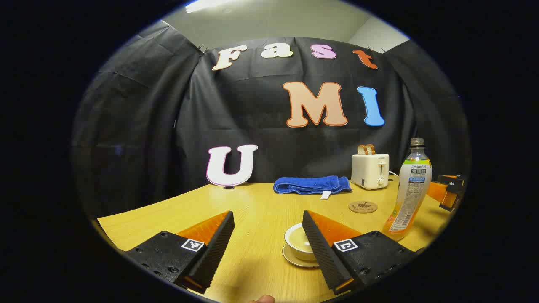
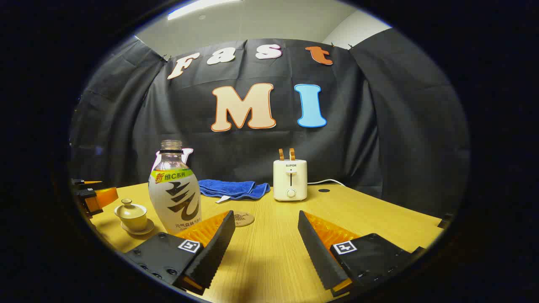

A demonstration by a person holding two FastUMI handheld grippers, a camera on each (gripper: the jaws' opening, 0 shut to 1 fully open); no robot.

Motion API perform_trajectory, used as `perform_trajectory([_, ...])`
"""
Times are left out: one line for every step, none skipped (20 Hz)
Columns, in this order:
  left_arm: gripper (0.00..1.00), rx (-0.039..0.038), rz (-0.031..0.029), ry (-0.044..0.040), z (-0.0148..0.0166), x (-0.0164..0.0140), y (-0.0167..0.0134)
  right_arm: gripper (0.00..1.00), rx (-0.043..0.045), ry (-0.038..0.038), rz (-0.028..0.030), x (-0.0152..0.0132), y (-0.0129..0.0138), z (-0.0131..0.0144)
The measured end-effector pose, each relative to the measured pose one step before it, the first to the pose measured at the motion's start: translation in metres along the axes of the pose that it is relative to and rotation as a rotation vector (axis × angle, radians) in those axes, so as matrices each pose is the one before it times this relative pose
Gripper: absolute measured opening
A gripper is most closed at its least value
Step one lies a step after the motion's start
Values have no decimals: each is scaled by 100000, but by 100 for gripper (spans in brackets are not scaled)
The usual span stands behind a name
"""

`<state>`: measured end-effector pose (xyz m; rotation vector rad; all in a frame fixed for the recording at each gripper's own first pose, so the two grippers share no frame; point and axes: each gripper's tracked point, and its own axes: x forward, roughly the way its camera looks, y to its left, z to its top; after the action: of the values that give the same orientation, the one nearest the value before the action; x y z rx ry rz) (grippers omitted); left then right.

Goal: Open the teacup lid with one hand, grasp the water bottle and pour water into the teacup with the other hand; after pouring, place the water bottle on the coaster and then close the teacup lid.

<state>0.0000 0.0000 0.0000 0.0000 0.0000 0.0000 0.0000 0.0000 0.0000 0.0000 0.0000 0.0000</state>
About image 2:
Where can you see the cream ceramic saucer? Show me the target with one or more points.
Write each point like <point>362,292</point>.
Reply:
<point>145,230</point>

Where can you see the cream toaster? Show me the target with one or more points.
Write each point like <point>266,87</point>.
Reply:
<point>289,179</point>

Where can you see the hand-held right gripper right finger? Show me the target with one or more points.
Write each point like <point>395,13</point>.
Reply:
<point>320,256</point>

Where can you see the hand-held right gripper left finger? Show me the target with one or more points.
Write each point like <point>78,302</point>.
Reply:
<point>214,252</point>

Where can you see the black backdrop cloth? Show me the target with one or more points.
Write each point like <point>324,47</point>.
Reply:
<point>379,126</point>

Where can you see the toast bread slice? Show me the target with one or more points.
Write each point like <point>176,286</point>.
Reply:
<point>292,154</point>
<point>281,154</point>

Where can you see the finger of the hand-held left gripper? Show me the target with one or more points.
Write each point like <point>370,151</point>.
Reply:
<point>79,182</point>
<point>105,196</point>

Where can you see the clear labelled water bottle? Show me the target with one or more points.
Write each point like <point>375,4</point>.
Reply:
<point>174,198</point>

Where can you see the cream teacup lid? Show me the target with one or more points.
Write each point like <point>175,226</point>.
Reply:
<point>129,209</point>

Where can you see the round cork coaster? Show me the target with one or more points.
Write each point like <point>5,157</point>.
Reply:
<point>245,219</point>

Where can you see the small black object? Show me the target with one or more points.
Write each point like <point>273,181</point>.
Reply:
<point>446,221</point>

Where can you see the blue folded towel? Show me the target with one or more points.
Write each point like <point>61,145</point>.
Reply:
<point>231,188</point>

